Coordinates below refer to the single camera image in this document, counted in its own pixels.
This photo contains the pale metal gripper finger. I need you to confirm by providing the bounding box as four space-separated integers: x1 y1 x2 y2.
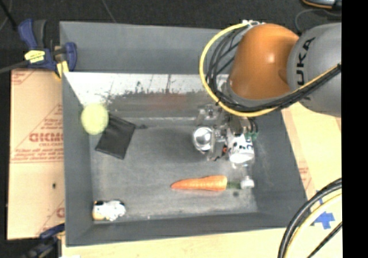
219 135 231 161
206 134 221 162

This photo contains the shiny clear glass cup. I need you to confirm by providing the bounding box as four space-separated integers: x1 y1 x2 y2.
191 126 215 153

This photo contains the clear plastic bottle, spotted label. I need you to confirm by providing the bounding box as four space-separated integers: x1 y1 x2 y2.
228 132 256 191

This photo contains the orange toy carrot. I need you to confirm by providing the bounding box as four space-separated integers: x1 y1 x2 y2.
170 175 241 192

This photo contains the grey metal bin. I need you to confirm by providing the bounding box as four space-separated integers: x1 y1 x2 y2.
59 20 308 246

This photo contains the black cloth pouch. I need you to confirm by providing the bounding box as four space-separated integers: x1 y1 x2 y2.
95 114 136 160

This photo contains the yellow-green ball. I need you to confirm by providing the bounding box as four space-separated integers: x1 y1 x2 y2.
80 103 110 136

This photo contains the white black spotted toy animal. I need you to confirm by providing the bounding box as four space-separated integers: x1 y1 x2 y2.
91 199 127 222

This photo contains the brown cardboard board, red print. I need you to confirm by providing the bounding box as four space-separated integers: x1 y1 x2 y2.
6 67 342 240

